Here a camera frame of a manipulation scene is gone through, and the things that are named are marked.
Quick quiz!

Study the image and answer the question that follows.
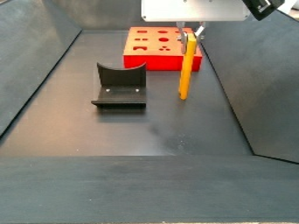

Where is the red shape fixture block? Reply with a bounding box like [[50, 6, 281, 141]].
[[122, 26, 202, 73]]

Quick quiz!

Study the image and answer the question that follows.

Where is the yellow square-circle peg object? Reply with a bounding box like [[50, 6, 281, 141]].
[[178, 33, 196, 100]]

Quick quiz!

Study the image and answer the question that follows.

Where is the black curved regrasp stand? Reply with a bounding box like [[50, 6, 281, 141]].
[[90, 64, 146, 109]]

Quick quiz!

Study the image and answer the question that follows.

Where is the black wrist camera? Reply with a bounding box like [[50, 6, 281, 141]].
[[241, 0, 285, 21]]

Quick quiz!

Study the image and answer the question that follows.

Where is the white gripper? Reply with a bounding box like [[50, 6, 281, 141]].
[[141, 0, 249, 53]]

